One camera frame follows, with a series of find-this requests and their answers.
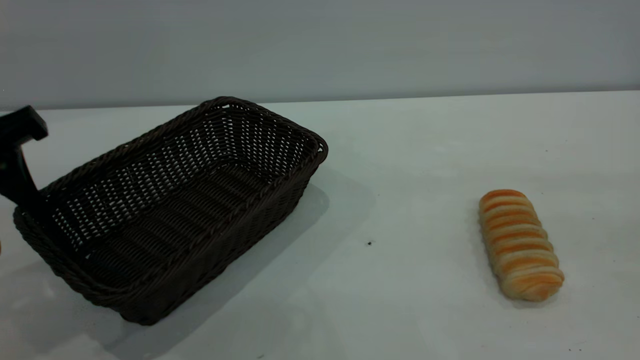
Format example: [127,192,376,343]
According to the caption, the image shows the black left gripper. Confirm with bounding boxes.
[0,105,49,217]

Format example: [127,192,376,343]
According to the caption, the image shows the dark brown woven wicker basket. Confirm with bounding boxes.
[13,96,329,326]

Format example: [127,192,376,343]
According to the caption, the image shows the striped golden bread loaf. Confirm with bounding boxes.
[478,189,565,302]

